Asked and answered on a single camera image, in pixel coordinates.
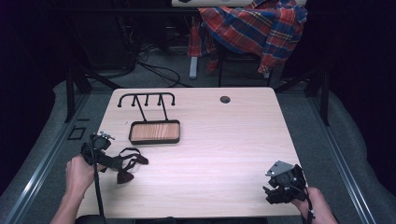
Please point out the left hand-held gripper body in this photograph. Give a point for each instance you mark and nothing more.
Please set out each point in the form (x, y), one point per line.
(95, 143)

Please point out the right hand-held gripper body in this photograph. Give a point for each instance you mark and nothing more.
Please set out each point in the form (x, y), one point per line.
(288, 182)

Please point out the dark red bow tie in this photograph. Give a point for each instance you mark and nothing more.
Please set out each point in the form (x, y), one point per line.
(125, 176)

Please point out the black hook rack wooden tray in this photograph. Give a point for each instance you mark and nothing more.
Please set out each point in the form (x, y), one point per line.
(154, 132)

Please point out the person's left hand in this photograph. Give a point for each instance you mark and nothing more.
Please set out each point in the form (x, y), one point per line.
(78, 175)

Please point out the person's right hand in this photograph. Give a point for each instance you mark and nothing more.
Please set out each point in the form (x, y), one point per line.
(316, 205)

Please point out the black metal stand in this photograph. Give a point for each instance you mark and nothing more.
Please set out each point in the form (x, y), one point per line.
(70, 93)
(324, 96)

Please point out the person's dark clothing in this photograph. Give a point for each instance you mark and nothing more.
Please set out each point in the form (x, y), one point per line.
(168, 220)

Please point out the round dark table grommet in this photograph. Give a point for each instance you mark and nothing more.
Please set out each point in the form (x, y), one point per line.
(224, 99)

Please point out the white table leg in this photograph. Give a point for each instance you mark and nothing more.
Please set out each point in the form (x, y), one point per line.
(193, 67)

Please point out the red blue plaid cloth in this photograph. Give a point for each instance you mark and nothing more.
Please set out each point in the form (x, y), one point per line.
(255, 28)

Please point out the black floor socket frame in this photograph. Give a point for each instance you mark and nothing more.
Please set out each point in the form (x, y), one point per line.
(76, 133)

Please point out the grey metal floor rail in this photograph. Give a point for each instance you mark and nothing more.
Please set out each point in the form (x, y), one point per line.
(37, 177)
(342, 168)

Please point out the black chair frame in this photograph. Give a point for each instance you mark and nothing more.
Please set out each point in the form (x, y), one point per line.
(220, 67)

